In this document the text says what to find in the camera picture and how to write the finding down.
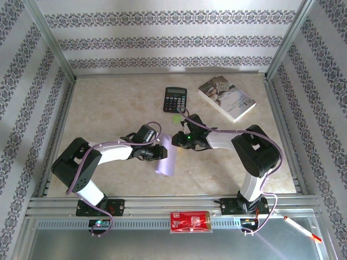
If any lilac paper sheet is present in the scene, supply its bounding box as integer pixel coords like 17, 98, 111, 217
153, 132, 179, 178

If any black calculator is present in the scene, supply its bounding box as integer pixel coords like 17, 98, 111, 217
162, 86, 188, 114

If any white paperback book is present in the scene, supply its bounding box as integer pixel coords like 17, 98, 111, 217
197, 75, 257, 124

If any red packet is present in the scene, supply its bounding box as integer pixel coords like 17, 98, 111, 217
170, 210, 214, 234

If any small circuit board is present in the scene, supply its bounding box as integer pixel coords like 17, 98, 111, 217
240, 218, 259, 229
88, 219, 111, 230

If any grey metal panel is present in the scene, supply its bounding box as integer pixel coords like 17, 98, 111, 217
27, 218, 326, 260

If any red white pen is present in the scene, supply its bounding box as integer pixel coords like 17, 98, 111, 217
283, 216, 323, 243

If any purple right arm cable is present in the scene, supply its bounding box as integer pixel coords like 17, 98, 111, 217
177, 106, 285, 236

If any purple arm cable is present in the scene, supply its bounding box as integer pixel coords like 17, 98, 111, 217
177, 106, 285, 236
66, 121, 163, 238

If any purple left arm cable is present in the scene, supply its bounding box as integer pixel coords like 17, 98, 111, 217
66, 121, 163, 238

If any aluminium front rail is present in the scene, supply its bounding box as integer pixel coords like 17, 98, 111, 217
25, 194, 320, 218

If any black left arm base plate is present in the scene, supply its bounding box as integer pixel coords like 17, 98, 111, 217
75, 199, 126, 217

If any aluminium back rail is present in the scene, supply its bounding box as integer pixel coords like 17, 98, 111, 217
74, 71, 268, 79

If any slotted grey cable duct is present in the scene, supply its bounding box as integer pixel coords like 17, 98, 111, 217
35, 218, 245, 230

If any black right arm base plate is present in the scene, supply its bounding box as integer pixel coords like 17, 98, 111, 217
219, 197, 271, 216

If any aluminium side rail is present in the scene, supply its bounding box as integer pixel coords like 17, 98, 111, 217
37, 80, 76, 197
263, 78, 310, 195

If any aluminium frame post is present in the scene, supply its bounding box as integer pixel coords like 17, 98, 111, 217
265, 0, 317, 81
23, 0, 77, 81

